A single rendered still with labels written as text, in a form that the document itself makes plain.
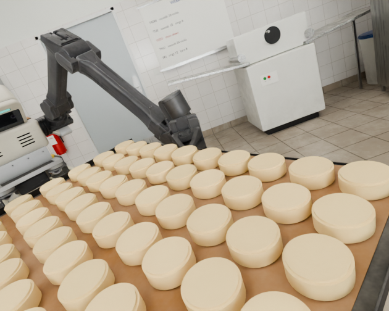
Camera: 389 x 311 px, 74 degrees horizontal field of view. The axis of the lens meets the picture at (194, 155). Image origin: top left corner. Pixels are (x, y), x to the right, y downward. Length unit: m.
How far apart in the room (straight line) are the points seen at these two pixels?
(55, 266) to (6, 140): 0.96
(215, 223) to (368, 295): 0.13
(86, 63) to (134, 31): 3.08
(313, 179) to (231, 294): 0.16
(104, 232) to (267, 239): 0.19
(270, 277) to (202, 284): 0.06
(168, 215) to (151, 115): 0.45
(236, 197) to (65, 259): 0.20
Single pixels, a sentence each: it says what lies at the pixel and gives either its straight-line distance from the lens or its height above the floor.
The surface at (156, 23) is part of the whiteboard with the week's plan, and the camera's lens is 3.87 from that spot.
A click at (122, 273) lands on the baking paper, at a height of 0.98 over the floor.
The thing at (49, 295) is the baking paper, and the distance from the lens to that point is 0.34.
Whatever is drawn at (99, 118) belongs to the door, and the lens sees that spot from 4.08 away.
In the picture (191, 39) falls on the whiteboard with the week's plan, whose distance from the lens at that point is 3.86.
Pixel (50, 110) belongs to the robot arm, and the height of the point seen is 1.16.
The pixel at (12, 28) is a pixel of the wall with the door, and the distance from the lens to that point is 4.35.
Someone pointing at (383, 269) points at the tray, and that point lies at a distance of 0.25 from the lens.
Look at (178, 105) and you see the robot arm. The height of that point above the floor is 1.06.
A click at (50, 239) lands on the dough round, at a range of 0.40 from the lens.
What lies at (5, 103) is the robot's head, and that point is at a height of 1.24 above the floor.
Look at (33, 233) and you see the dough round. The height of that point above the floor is 1.01.
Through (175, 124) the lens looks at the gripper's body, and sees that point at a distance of 0.59.
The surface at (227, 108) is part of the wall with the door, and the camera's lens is 3.99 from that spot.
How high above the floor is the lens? 1.16
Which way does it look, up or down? 20 degrees down
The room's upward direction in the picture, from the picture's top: 21 degrees counter-clockwise
